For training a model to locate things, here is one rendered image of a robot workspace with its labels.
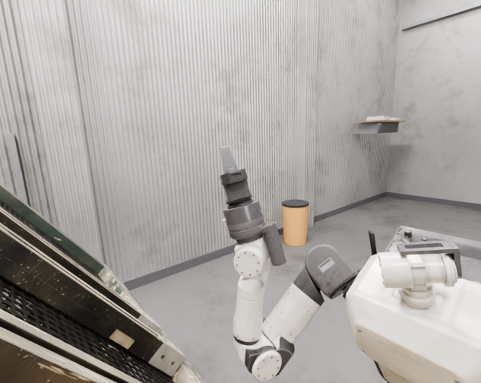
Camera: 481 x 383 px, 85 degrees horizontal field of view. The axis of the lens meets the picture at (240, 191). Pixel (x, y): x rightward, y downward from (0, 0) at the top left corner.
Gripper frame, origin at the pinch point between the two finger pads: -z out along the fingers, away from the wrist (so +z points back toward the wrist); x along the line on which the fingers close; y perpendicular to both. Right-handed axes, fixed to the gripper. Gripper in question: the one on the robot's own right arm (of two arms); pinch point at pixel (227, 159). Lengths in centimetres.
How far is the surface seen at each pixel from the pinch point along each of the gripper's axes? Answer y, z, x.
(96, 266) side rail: 86, 33, -106
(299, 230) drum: -104, 105, -322
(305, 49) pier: -193, -161, -340
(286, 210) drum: -93, 70, -323
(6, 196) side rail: 103, -18, -79
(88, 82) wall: 90, -122, -204
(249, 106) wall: -78, -90, -311
